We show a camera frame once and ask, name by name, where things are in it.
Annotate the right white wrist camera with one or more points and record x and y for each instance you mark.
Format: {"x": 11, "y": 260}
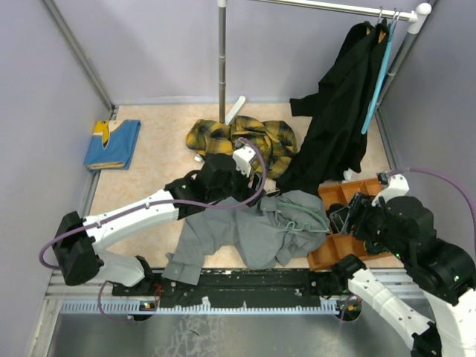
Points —
{"x": 395, "y": 185}

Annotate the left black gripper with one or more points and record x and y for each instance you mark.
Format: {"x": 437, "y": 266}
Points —
{"x": 247, "y": 193}

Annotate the metal clothes rack pole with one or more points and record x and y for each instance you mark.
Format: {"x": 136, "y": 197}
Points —
{"x": 222, "y": 4}

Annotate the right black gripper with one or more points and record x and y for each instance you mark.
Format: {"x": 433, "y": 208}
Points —
{"x": 358, "y": 205}

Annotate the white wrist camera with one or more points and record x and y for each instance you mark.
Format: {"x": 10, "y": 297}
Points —
{"x": 395, "y": 185}
{"x": 244, "y": 157}

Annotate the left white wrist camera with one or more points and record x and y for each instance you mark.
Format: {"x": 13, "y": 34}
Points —
{"x": 244, "y": 157}

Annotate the grey button-up shirt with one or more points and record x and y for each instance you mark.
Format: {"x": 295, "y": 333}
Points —
{"x": 253, "y": 233}

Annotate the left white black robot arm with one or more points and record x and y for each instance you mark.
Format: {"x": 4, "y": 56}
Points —
{"x": 81, "y": 245}

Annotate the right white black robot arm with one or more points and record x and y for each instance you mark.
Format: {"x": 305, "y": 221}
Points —
{"x": 443, "y": 271}

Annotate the yellow black plaid shirt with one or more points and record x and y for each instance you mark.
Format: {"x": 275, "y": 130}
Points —
{"x": 275, "y": 140}

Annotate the black hanging garments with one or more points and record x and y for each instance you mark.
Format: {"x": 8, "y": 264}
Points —
{"x": 334, "y": 143}

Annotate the horizontal metal clothes rail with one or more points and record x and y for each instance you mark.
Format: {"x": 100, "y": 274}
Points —
{"x": 413, "y": 16}

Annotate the white rack foot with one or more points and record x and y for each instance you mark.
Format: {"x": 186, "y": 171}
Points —
{"x": 235, "y": 109}

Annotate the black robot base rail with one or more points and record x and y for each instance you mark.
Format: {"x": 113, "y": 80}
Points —
{"x": 270, "y": 288}

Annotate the orange wooden compartment tray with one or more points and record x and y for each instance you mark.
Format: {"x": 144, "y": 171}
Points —
{"x": 338, "y": 246}

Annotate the folded blue shirt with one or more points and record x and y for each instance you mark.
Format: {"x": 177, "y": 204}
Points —
{"x": 112, "y": 145}

